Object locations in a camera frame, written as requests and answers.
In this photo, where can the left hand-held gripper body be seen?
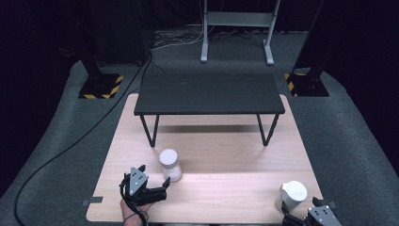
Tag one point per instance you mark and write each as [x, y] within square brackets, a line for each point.
[138, 182]

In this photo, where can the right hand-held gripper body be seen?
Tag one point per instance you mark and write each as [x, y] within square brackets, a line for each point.
[323, 216]

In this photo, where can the clear jar with white lid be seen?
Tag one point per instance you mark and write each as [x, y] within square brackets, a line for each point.
[170, 163]

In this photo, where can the white pitcher with lid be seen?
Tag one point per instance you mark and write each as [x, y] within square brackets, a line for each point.
[293, 192]

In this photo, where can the small black shelf table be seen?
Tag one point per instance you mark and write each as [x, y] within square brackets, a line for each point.
[208, 94]

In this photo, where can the person's left hand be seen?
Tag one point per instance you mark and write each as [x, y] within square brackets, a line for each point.
[131, 212]

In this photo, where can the black stand with striped base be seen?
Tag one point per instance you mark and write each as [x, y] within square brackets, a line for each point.
[100, 86]
[309, 84]

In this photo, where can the grey metal stand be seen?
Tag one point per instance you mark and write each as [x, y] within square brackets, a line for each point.
[240, 19]

